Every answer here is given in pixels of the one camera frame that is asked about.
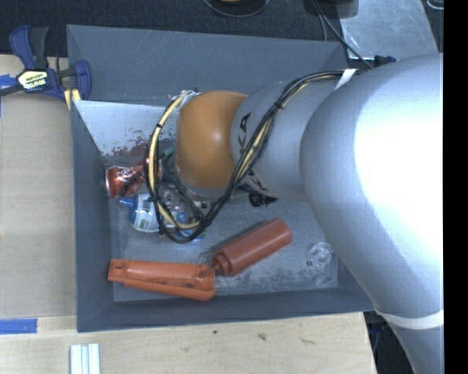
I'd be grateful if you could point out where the clear plastic bottle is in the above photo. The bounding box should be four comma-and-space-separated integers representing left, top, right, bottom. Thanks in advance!
119, 192, 206, 244

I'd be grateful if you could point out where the red-brown crushed drink can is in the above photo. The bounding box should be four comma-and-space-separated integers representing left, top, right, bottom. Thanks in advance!
104, 163, 148, 199

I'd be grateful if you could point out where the red-brown flat block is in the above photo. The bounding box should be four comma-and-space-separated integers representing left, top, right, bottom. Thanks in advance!
107, 258, 218, 302

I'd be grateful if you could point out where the red-brown squeeze bottle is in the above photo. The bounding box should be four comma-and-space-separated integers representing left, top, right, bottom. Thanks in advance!
209, 217, 294, 278

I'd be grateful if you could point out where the pale brown flat board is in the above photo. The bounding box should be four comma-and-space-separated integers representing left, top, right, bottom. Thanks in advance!
0, 91, 78, 320

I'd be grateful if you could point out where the grey metal bin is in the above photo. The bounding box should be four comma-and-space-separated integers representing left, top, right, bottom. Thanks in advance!
65, 23, 376, 333

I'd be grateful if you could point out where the clear glass thing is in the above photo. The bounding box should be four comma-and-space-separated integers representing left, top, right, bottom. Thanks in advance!
304, 241, 337, 287

